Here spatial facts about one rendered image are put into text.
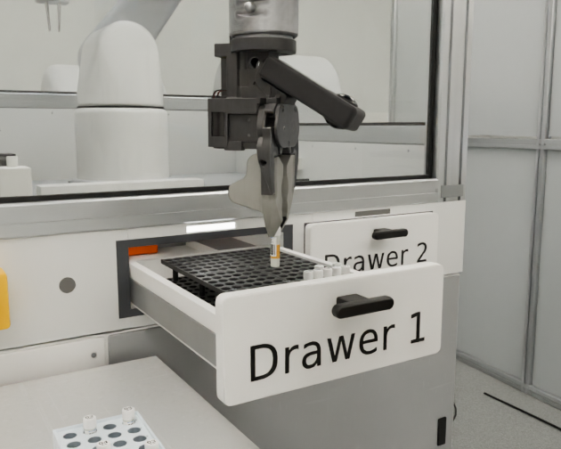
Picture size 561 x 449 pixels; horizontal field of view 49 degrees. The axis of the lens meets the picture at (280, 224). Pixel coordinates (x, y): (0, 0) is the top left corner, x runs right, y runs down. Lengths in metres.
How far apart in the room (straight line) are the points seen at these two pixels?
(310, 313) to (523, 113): 2.16
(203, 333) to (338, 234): 0.43
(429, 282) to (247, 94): 0.30
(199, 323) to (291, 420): 0.46
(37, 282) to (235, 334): 0.36
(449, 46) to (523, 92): 1.51
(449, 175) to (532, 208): 1.47
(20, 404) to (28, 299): 0.14
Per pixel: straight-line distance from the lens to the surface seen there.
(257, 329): 0.62
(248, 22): 0.67
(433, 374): 1.31
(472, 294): 2.98
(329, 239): 1.04
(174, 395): 0.81
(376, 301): 0.65
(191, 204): 0.93
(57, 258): 0.88
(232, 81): 0.69
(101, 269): 0.90
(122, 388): 0.84
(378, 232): 1.06
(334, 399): 1.16
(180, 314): 0.74
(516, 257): 2.76
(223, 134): 0.68
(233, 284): 0.75
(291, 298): 0.63
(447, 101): 1.23
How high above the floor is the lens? 1.09
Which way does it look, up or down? 9 degrees down
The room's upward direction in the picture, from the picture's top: straight up
